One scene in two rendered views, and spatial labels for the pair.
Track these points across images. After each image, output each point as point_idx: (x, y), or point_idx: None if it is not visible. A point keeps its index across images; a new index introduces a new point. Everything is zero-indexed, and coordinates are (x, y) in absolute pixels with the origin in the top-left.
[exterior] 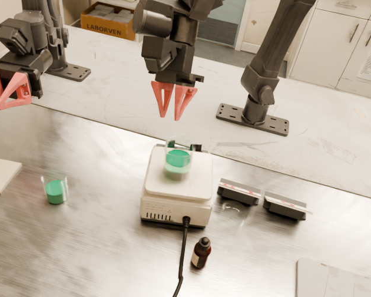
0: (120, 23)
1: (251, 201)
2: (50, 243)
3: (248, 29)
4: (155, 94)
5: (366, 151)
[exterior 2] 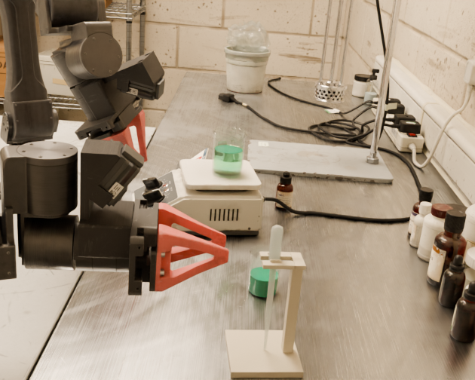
0: None
1: None
2: (329, 280)
3: None
4: (130, 145)
5: (74, 132)
